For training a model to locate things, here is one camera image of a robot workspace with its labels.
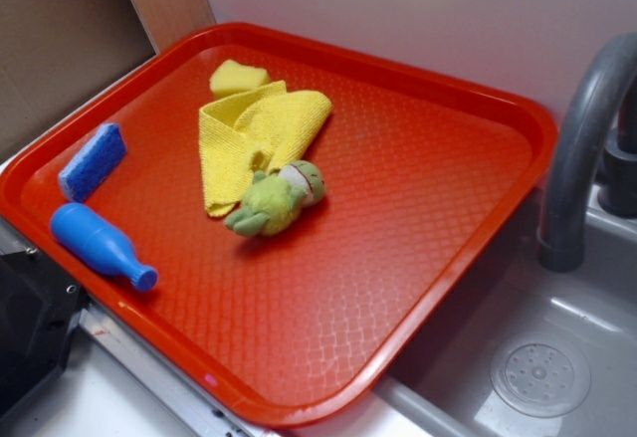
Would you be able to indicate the grey plastic sink basin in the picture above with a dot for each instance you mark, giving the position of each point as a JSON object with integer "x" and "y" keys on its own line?
{"x": 441, "y": 380}

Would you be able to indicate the yellow sponge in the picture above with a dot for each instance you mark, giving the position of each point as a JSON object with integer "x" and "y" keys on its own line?
{"x": 232, "y": 78}

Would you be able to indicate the grey toy faucet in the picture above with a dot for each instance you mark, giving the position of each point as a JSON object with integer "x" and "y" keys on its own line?
{"x": 591, "y": 114}

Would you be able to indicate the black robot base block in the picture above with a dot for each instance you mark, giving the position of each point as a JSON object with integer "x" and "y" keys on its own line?
{"x": 40, "y": 310}

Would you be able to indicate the red plastic tray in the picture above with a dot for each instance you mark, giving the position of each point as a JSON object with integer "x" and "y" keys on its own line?
{"x": 421, "y": 171}

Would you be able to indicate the blue scrub sponge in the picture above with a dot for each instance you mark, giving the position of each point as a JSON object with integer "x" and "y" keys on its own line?
{"x": 93, "y": 163}

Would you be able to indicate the blue plastic toy bottle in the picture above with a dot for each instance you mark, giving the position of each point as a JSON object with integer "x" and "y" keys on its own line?
{"x": 100, "y": 245}

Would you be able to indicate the yellow microfiber cloth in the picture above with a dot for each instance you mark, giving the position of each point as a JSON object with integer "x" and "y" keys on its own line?
{"x": 263, "y": 129}

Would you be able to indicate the sink drain strainer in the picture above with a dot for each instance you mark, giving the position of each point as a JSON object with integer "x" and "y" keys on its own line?
{"x": 540, "y": 376}

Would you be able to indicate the green plush toy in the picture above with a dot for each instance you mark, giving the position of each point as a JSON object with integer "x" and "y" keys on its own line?
{"x": 274, "y": 202}

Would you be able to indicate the dark grey faucet knob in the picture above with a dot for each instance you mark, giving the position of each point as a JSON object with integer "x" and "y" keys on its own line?
{"x": 617, "y": 195}

